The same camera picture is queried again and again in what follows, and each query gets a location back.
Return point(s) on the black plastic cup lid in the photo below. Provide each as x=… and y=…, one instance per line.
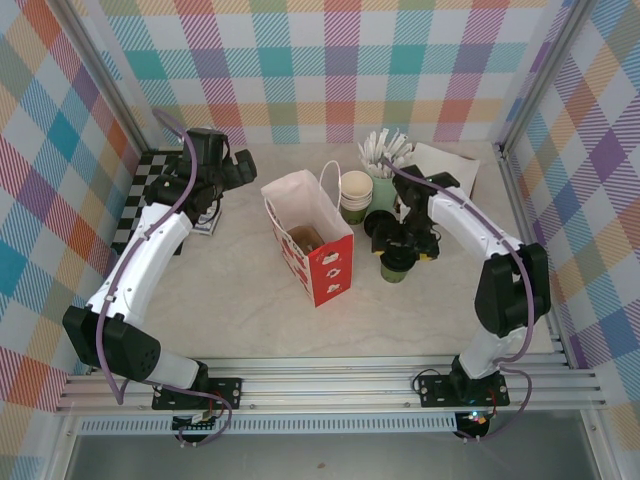
x=397, y=262

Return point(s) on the green paper coffee cup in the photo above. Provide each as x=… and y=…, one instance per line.
x=396, y=277

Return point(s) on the red white paper gift bag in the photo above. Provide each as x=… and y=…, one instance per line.
x=330, y=270

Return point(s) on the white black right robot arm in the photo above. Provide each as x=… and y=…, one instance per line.
x=465, y=220

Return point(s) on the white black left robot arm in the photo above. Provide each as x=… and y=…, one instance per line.
x=145, y=255

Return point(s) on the mint green straw holder cup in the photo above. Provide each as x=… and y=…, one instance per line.
x=382, y=195

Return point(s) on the black grey chessboard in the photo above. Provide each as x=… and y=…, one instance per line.
x=150, y=161

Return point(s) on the blue playing cards box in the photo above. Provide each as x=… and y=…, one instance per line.
x=210, y=229

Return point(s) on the paper wrapped straw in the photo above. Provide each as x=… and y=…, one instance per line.
x=404, y=156
x=376, y=150
x=395, y=149
x=385, y=147
x=367, y=156

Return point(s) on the white paper napkin stack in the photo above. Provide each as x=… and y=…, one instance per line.
x=450, y=160

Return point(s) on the small circuit board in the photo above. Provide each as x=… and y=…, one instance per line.
x=475, y=417
x=200, y=419

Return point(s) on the aluminium side rail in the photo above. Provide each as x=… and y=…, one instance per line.
x=520, y=200

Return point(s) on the aluminium frame post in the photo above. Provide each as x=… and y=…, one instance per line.
x=546, y=75
x=114, y=75

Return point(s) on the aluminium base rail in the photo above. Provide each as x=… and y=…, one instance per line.
x=325, y=385

